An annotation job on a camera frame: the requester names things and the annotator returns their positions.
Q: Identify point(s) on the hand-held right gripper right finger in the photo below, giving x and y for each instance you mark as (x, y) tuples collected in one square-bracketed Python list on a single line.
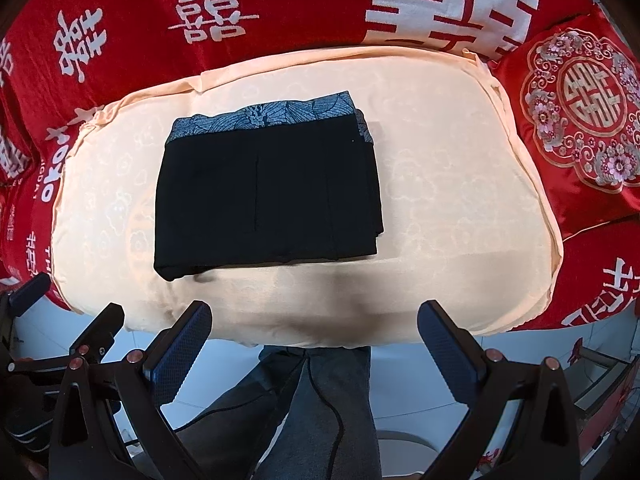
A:
[(450, 355)]

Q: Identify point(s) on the metal rack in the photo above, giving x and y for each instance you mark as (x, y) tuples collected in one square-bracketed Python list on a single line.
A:
[(600, 360)]

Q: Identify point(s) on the person's left leg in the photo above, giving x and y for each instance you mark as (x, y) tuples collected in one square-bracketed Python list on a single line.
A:
[(225, 410)]

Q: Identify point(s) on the red embroidered pillow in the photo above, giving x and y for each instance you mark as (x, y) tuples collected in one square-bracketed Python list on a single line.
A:
[(585, 100)]

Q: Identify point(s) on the person's right leg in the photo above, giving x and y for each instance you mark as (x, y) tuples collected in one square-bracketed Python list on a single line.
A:
[(345, 400)]

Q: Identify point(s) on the person's grey trouser legs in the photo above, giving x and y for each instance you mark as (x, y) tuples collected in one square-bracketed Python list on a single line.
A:
[(320, 391)]

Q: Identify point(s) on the black pants with patterned waistband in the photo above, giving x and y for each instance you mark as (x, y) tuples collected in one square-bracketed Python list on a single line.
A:
[(260, 200)]

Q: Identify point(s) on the person's leg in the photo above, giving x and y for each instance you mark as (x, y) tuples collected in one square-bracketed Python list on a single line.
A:
[(225, 410), (345, 400)]

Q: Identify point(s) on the red printed blanket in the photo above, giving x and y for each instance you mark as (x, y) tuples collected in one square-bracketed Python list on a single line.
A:
[(300, 5)]

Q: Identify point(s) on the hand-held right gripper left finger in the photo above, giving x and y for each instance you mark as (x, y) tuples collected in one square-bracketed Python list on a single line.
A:
[(180, 355)]

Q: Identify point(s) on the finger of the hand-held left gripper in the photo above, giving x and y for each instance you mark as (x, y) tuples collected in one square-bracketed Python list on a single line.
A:
[(102, 327), (31, 292)]

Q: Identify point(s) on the peach satin cushion cover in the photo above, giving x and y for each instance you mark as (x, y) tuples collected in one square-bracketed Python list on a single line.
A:
[(450, 185)]

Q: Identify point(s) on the white round object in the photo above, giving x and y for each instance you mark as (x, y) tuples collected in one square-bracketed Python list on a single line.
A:
[(400, 450)]

